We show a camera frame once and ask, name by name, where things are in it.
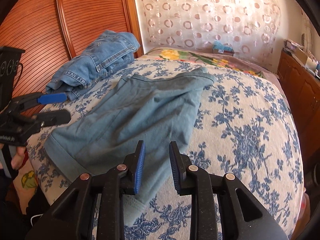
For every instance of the circle-patterned sheer curtain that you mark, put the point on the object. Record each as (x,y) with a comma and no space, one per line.
(212,12)

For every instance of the wooden slatted wardrobe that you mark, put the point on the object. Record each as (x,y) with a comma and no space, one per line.
(50,17)

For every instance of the wooden side cabinet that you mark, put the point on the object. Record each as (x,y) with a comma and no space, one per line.
(302,87)

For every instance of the grey-blue pants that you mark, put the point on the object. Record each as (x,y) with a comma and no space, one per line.
(137,105)

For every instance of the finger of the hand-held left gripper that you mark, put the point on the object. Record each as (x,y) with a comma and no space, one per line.
(52,98)
(57,117)

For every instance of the cardboard box with blue cloth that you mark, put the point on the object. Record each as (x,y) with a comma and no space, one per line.
(223,48)

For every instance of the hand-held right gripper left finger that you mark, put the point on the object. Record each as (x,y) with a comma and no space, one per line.
(140,167)

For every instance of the open cardboard box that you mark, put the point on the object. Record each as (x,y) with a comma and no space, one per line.
(306,56)

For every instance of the person's left hand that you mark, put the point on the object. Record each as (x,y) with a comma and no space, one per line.
(18,157)

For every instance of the blue denim jeans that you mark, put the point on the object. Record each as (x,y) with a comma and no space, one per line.
(100,57)

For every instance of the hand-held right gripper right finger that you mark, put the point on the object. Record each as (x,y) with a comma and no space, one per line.
(175,167)

